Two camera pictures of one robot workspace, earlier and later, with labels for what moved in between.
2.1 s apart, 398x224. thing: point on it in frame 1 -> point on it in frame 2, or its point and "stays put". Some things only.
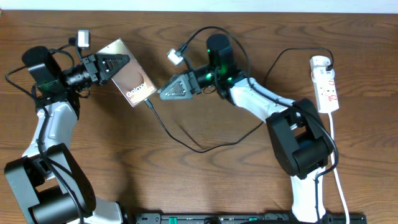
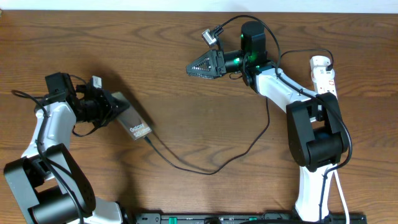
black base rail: x=247 y=218 stays put
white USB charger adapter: x=319 y=73 stays put
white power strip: x=326 y=96 stays put
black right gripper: x=187 y=84 -> x=214 y=63
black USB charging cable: x=153 y=108 -> x=265 y=135
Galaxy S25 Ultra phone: x=130 y=79 -> x=132 y=121
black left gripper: x=94 y=68 -> x=106 y=107
